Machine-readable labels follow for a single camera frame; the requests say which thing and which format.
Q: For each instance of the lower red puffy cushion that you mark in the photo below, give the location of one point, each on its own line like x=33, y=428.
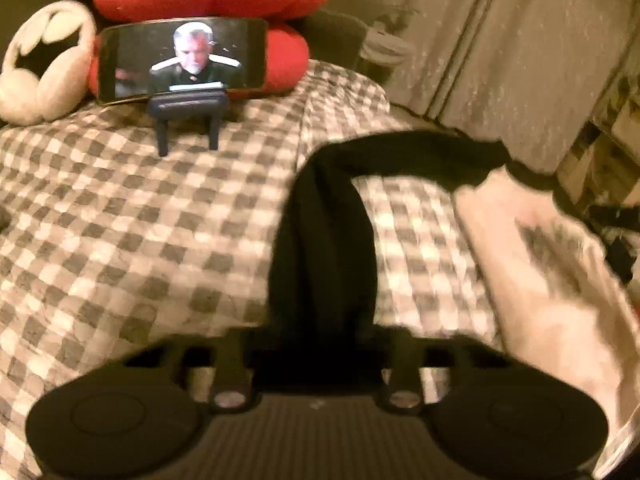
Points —
x=280, y=62

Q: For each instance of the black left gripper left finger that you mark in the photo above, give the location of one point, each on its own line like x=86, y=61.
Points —
x=231, y=385

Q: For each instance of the grey office chair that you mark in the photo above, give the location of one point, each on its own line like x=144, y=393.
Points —
x=384, y=47

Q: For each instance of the dark grey sofa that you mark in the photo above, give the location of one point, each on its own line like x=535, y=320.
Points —
x=333, y=37

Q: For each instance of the smartphone playing video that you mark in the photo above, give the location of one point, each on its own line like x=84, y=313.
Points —
x=182, y=59

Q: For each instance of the grey star curtain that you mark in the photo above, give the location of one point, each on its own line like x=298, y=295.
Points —
x=525, y=72

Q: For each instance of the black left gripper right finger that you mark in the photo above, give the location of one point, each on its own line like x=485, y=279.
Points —
x=403, y=356

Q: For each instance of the wooden shelf unit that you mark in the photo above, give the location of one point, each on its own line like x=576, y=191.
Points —
x=602, y=166

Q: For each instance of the grey checkered quilt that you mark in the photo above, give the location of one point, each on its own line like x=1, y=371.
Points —
x=110, y=246

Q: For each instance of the black and white raglan shirt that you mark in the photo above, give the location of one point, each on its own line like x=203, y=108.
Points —
x=443, y=235

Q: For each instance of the white plush toy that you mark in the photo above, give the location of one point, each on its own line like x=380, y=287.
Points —
x=44, y=73

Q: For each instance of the dark blue phone stand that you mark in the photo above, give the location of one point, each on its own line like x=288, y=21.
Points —
x=208, y=105

